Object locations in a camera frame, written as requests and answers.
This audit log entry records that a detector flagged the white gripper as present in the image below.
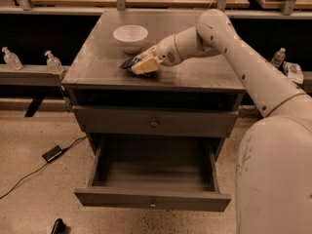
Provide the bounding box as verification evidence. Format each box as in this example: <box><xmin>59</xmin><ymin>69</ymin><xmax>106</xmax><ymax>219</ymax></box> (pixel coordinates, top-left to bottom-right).
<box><xmin>131</xmin><ymin>35</ymin><xmax>182</xmax><ymax>75</ymax></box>

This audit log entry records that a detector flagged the blue rxbar blueberry wrapper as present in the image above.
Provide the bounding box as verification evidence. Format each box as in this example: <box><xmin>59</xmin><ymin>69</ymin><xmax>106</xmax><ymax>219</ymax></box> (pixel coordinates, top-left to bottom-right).
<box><xmin>120</xmin><ymin>57</ymin><xmax>140</xmax><ymax>69</ymax></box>

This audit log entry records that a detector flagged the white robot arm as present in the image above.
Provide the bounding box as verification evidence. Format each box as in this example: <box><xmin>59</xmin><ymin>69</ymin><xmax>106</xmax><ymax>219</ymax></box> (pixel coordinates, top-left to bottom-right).
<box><xmin>132</xmin><ymin>9</ymin><xmax>312</xmax><ymax>234</ymax></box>

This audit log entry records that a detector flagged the grey wooden drawer cabinet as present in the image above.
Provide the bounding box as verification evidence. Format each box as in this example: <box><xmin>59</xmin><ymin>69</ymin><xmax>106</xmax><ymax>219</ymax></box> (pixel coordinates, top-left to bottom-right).
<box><xmin>61</xmin><ymin>9</ymin><xmax>247</xmax><ymax>148</ymax></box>

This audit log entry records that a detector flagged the closed grey top drawer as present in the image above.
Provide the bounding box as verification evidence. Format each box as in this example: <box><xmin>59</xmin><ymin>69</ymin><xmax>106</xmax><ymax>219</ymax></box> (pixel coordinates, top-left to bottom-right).
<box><xmin>73</xmin><ymin>106</ymin><xmax>238</xmax><ymax>137</ymax></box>

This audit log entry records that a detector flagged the open grey middle drawer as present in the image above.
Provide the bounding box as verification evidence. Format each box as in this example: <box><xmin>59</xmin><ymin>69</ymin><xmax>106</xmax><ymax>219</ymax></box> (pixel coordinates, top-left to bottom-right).
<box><xmin>75</xmin><ymin>135</ymin><xmax>231</xmax><ymax>212</ymax></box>

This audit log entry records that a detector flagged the white ceramic bowl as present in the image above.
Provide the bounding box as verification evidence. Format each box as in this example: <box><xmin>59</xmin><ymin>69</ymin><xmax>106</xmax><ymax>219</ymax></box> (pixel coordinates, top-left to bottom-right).
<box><xmin>113</xmin><ymin>24</ymin><xmax>148</xmax><ymax>54</ymax></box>

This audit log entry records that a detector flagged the sanitizer pump bottle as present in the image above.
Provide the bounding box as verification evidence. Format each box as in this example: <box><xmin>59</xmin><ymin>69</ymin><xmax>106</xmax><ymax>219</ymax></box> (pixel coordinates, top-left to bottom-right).
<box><xmin>2</xmin><ymin>47</ymin><xmax>22</xmax><ymax>70</ymax></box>
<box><xmin>45</xmin><ymin>51</ymin><xmax>63</xmax><ymax>75</ymax></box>

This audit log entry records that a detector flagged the crumpled white packet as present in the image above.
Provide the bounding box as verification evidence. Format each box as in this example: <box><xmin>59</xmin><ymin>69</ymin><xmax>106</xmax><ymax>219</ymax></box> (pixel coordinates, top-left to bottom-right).
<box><xmin>283</xmin><ymin>61</ymin><xmax>303</xmax><ymax>84</ymax></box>

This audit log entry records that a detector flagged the far left sanitizer pump bottle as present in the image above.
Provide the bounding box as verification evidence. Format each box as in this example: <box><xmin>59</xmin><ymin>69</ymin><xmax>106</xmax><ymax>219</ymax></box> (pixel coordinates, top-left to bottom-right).
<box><xmin>2</xmin><ymin>47</ymin><xmax>22</xmax><ymax>70</ymax></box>

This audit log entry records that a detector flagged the black power adapter brick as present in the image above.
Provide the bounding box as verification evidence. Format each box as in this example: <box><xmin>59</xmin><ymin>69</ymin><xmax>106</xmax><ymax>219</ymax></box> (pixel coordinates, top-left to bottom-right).
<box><xmin>42</xmin><ymin>145</ymin><xmax>62</xmax><ymax>163</ymax></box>

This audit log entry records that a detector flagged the black object on floor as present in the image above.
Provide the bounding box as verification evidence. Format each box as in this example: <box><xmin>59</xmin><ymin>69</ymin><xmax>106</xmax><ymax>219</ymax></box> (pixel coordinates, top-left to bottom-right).
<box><xmin>51</xmin><ymin>218</ymin><xmax>66</xmax><ymax>234</ymax></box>

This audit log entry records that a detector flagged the black power cable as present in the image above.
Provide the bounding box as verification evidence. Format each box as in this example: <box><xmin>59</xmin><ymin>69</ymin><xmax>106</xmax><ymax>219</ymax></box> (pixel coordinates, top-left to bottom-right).
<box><xmin>0</xmin><ymin>136</ymin><xmax>88</xmax><ymax>201</ymax></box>

